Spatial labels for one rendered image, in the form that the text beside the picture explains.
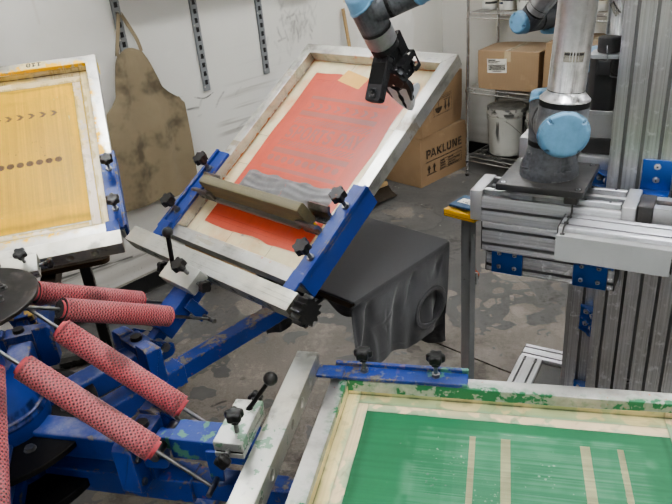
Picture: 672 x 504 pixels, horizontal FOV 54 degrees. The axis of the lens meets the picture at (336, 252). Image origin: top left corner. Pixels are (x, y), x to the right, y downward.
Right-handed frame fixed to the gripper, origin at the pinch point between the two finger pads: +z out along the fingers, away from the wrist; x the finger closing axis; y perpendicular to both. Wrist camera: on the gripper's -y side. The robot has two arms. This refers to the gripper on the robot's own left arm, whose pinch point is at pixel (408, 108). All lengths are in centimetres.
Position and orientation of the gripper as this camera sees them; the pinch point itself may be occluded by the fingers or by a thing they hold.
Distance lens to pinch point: 179.1
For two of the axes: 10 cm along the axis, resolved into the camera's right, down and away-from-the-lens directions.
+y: 5.3, -7.9, 3.0
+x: -7.3, -2.5, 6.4
